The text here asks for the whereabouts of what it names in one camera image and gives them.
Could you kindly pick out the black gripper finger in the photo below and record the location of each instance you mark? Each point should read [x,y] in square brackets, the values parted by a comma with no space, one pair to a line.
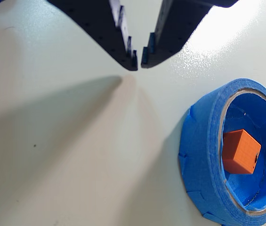
[95,26]
[182,23]

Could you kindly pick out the blue tape roll bin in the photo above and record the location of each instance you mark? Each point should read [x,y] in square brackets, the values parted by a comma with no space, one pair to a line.
[201,150]

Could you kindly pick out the orange cube block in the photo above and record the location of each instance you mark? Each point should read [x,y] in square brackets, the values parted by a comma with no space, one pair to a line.
[243,150]

